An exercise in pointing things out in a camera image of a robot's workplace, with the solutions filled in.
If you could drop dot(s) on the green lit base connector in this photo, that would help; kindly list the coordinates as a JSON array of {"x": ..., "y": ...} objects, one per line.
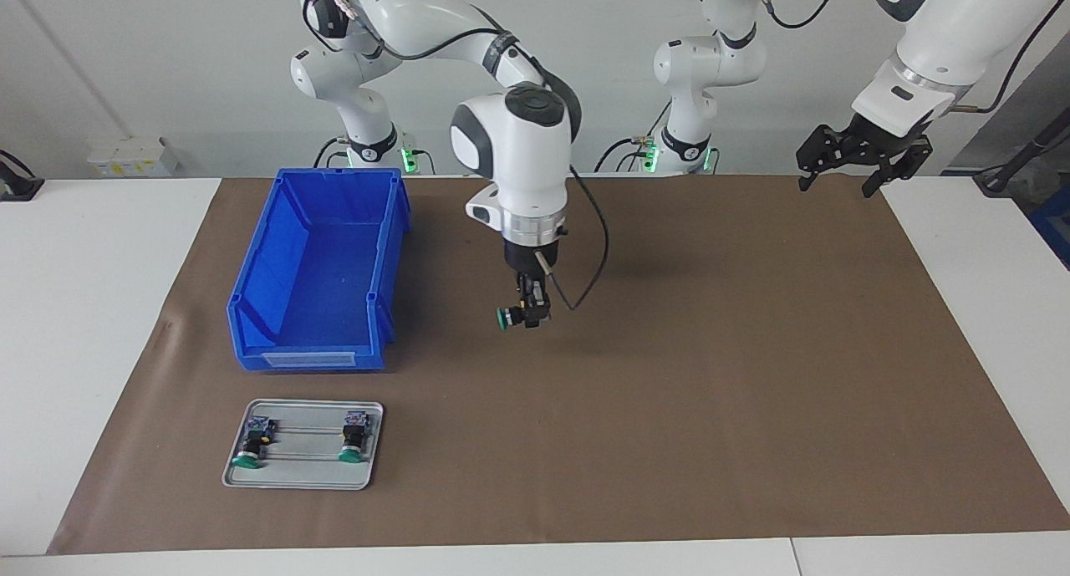
[
  {"x": 648, "y": 154},
  {"x": 408, "y": 156}
]

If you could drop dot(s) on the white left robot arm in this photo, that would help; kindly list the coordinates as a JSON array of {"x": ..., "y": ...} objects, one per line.
[{"x": 710, "y": 62}]

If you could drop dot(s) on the green push button switch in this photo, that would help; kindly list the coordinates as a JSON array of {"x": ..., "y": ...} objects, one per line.
[
  {"x": 253, "y": 438},
  {"x": 353, "y": 438},
  {"x": 505, "y": 319}
]

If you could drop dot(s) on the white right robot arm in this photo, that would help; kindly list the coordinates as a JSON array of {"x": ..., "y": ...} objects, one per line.
[{"x": 518, "y": 141}]

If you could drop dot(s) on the black stand pole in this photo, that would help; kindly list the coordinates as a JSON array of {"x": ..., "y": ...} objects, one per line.
[{"x": 999, "y": 183}]

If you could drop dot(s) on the grey metal tray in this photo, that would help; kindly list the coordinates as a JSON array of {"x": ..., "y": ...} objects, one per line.
[{"x": 305, "y": 467}]

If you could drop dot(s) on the brown paper table mat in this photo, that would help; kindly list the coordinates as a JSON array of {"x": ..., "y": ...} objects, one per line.
[{"x": 669, "y": 392}]

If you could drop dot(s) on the white wall socket box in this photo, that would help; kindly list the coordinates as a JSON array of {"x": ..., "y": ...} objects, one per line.
[{"x": 125, "y": 154}]

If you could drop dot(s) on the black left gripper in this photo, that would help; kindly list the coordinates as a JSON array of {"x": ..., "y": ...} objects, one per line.
[{"x": 878, "y": 140}]

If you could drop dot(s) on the black clamp mount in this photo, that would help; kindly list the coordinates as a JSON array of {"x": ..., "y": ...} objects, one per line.
[{"x": 21, "y": 187}]

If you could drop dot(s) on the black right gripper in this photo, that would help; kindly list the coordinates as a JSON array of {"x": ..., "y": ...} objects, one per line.
[{"x": 522, "y": 258}]

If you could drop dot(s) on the blue crate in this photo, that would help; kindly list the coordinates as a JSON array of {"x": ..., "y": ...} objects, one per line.
[{"x": 1057, "y": 225}]

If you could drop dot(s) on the blue plastic storage bin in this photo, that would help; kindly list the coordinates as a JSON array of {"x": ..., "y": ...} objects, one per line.
[{"x": 318, "y": 267}]

